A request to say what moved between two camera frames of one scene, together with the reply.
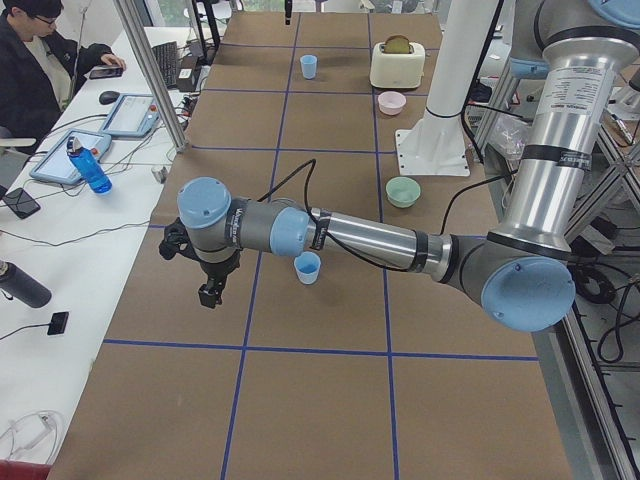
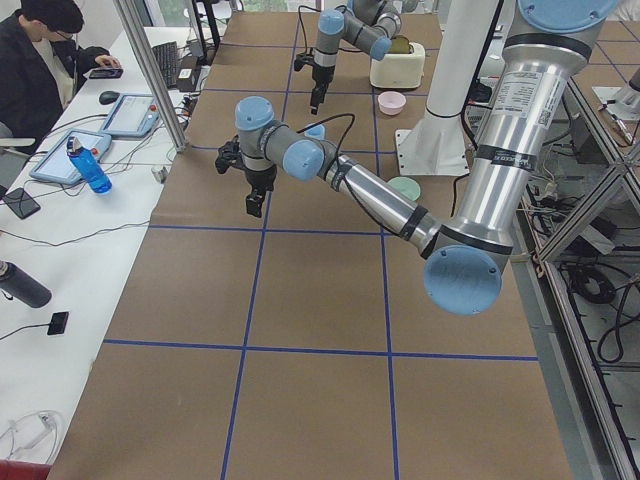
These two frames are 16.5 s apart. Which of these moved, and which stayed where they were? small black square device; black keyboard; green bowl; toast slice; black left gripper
Moved: black left gripper
Stayed: toast slice; green bowl; small black square device; black keyboard
